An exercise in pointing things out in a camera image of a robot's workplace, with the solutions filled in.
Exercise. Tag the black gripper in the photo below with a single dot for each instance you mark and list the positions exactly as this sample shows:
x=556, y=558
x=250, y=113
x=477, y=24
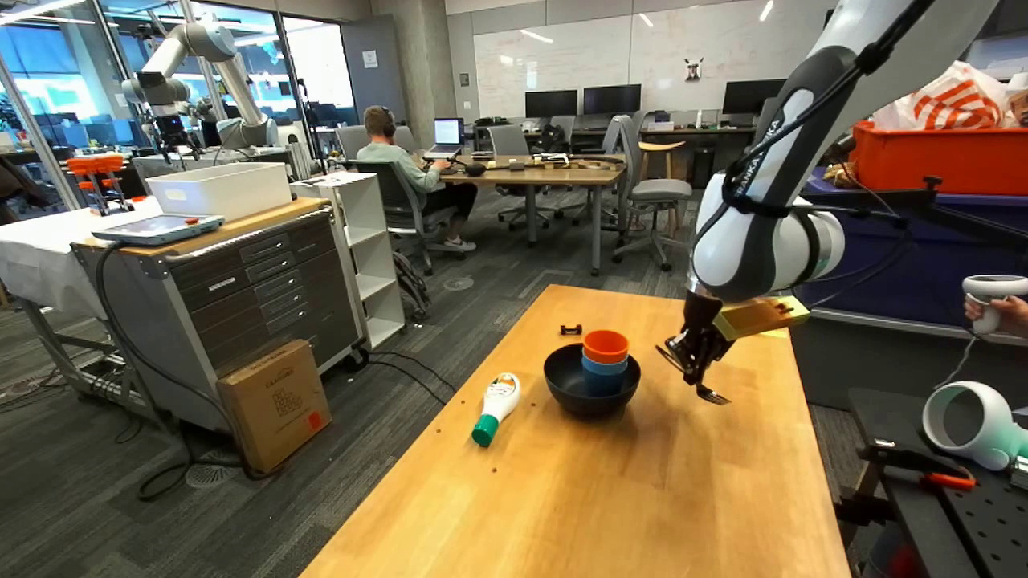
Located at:
x=702, y=322

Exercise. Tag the orange cup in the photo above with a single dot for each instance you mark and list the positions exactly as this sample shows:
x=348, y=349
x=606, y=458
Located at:
x=606, y=345

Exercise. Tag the white VR controller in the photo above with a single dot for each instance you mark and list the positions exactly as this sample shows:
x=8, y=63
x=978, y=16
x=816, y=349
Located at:
x=989, y=286

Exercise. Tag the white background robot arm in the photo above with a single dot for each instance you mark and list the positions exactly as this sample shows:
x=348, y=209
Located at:
x=230, y=76

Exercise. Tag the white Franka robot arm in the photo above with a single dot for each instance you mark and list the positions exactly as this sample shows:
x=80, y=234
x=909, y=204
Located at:
x=771, y=234

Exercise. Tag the black bowl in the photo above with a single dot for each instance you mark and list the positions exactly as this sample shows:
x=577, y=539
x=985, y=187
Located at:
x=566, y=397

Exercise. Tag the operator hand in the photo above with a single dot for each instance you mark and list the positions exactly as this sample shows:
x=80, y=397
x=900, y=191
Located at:
x=1013, y=315

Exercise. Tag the grey tote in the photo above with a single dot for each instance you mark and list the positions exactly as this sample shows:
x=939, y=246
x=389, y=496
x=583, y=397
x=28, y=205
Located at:
x=856, y=365

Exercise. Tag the grey office chair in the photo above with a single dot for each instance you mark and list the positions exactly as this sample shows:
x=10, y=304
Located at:
x=660, y=193

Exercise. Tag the white bottle green cap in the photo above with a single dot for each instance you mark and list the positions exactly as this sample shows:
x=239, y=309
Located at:
x=496, y=404

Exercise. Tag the blue bin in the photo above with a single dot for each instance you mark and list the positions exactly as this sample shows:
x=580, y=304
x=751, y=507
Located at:
x=909, y=259

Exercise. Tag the wooden office table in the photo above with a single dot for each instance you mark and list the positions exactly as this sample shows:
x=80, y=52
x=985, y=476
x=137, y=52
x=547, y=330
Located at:
x=533, y=170

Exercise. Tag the black monitor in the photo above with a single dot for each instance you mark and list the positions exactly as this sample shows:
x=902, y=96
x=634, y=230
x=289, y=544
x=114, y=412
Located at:
x=612, y=100
x=550, y=102
x=750, y=95

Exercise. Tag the orange bin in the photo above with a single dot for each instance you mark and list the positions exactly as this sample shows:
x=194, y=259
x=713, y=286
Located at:
x=931, y=162

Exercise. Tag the white mug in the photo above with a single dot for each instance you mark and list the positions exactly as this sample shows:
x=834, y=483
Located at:
x=998, y=429

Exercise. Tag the black office chair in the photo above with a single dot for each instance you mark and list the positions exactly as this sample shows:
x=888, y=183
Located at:
x=401, y=209

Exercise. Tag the black perforated workbench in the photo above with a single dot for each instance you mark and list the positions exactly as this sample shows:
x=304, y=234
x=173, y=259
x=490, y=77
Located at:
x=963, y=535

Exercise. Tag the open laptop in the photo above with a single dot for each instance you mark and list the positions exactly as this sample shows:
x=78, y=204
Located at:
x=448, y=132

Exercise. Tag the white shelf unit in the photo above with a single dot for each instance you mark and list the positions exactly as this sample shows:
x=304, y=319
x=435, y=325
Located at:
x=371, y=259

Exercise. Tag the seated person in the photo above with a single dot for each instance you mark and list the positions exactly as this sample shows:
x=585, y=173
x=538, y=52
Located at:
x=389, y=164

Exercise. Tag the white orange plastic bag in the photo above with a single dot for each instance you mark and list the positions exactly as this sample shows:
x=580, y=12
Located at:
x=950, y=100

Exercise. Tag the cardboard box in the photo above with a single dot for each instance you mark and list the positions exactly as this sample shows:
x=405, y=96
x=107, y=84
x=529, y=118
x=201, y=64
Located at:
x=275, y=404

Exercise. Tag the grey drawer cabinet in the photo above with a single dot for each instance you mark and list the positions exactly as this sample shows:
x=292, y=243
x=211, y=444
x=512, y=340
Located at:
x=257, y=300

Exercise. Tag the white plastic bin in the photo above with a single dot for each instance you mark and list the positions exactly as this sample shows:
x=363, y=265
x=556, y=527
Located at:
x=219, y=191

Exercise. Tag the grey tablet device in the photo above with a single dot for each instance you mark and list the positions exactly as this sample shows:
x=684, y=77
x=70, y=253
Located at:
x=154, y=230

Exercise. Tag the orange machine part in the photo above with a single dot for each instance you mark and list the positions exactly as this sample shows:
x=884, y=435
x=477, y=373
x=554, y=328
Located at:
x=97, y=170

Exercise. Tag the white covered table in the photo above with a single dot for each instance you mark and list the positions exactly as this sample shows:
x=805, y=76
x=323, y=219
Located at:
x=41, y=259

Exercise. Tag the yellow wrist camera block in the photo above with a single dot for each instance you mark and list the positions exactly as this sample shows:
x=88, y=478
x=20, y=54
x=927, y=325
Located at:
x=758, y=315

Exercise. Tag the large wall whiteboard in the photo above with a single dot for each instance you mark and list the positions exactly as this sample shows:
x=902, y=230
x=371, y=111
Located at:
x=580, y=52

